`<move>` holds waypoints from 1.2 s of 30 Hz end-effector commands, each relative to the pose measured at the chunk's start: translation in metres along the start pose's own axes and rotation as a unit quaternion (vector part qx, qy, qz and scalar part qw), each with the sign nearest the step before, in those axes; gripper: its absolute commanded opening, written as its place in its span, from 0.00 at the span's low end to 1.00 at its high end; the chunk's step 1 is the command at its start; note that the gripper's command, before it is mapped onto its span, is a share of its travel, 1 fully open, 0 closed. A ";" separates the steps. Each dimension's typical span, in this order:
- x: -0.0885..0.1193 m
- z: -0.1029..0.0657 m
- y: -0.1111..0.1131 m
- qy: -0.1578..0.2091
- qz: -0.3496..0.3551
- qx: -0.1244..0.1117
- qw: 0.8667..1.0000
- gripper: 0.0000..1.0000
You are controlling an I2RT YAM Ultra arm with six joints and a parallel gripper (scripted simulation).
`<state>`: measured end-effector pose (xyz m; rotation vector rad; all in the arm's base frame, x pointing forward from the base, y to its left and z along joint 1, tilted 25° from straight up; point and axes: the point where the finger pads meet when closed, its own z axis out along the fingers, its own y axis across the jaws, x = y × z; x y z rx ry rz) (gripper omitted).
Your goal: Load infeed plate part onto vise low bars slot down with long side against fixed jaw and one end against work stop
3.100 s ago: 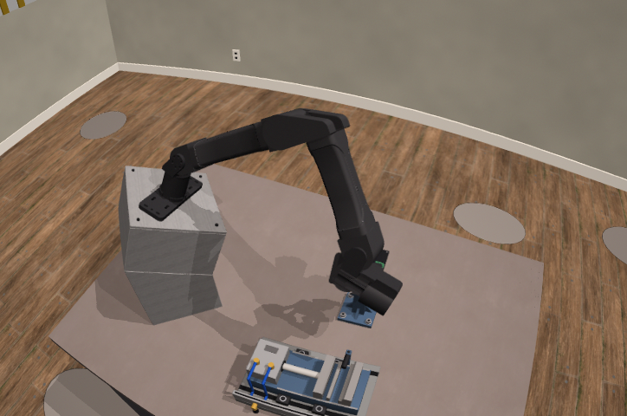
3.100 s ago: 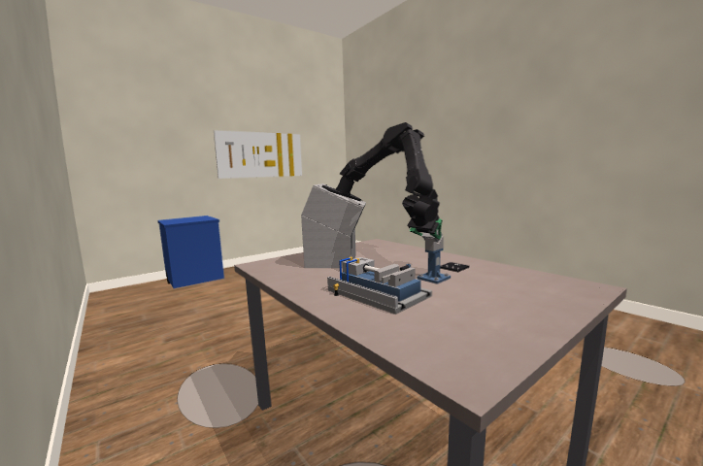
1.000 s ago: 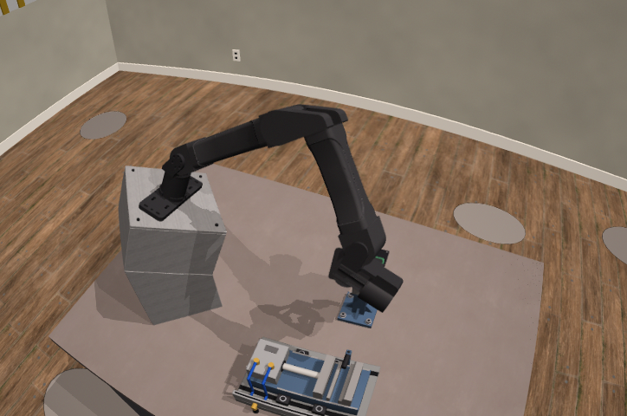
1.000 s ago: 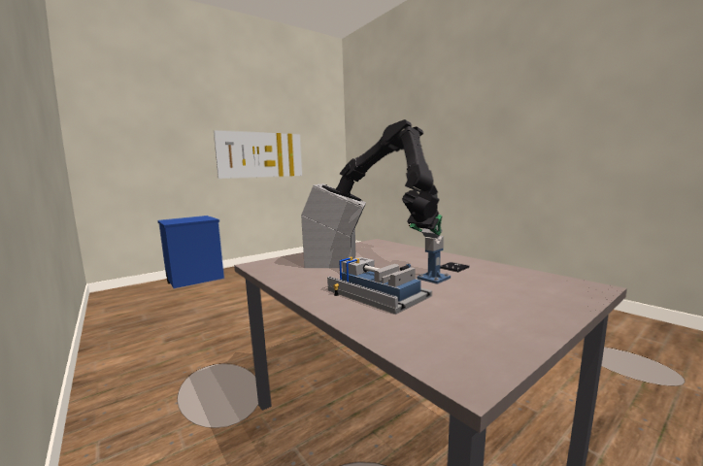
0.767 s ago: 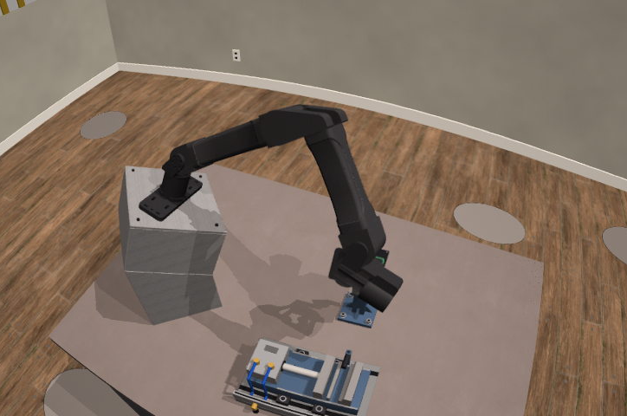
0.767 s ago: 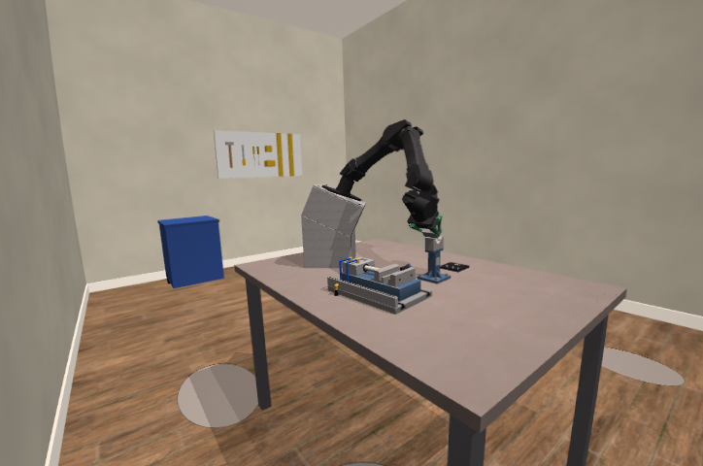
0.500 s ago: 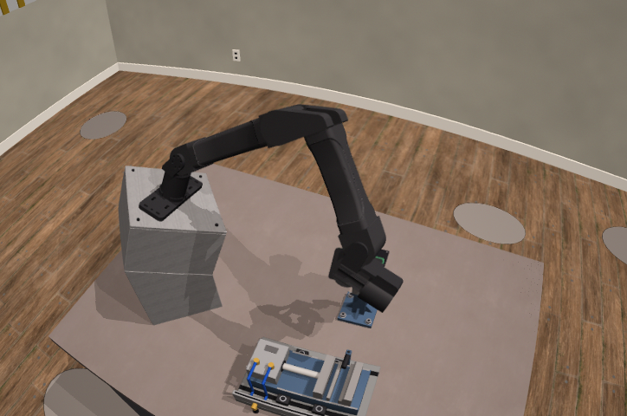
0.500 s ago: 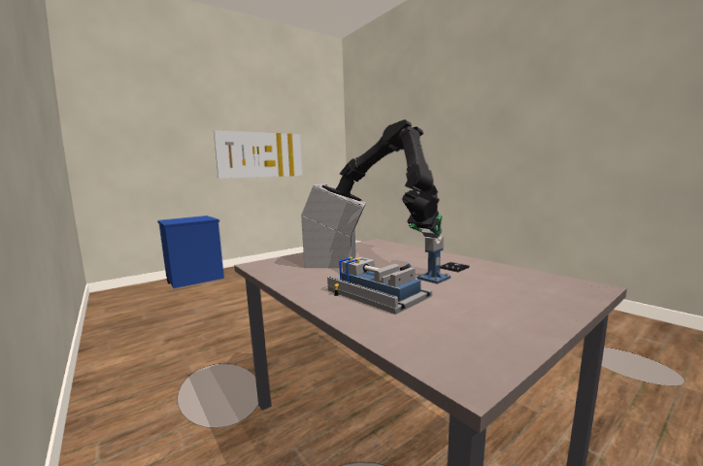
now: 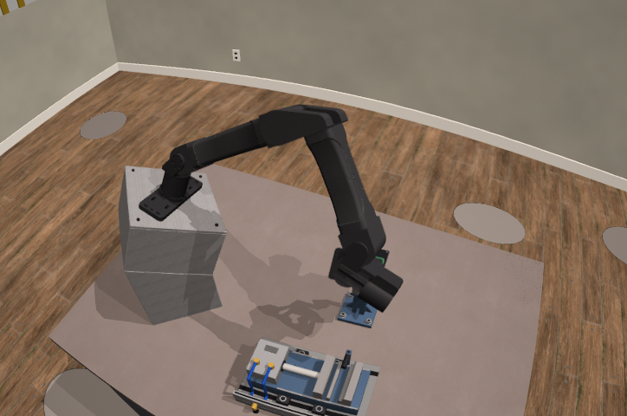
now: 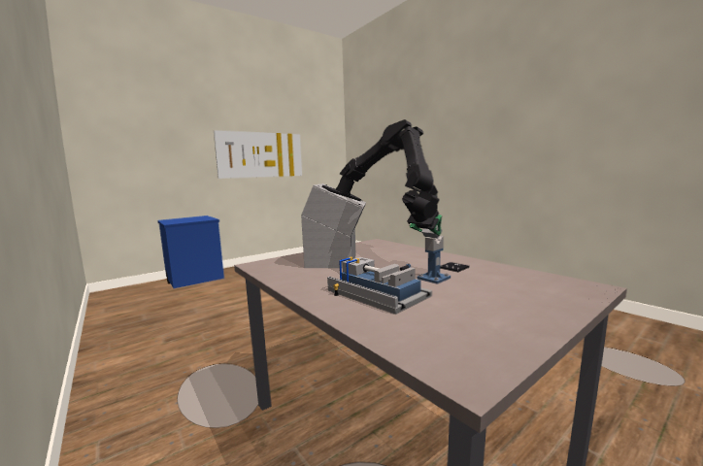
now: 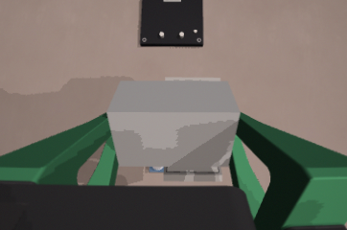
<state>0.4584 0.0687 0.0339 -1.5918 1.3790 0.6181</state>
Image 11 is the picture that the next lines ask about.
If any grey metal block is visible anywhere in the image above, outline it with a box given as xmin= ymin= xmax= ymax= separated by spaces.
xmin=106 ymin=80 xmax=241 ymax=167

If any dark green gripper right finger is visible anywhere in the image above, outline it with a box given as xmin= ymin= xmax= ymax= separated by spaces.
xmin=229 ymin=113 xmax=347 ymax=230

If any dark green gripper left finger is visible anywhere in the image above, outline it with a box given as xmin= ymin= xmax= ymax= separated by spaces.
xmin=0 ymin=113 xmax=119 ymax=186

